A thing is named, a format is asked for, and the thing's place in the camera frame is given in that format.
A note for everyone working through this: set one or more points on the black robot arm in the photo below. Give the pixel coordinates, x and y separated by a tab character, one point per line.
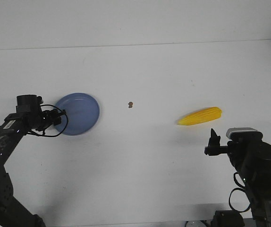
12	212
251	158

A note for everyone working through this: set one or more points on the yellow corn cob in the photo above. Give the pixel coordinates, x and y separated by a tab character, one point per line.
200	116

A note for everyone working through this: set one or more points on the black base block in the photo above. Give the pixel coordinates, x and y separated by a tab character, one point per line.
227	218

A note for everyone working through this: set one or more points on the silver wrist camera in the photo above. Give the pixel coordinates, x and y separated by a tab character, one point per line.
243	134

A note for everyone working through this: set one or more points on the blue round plate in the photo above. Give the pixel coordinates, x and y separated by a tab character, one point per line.
82	113

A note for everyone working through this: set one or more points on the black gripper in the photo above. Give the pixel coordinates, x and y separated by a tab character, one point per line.
214	148
30	107

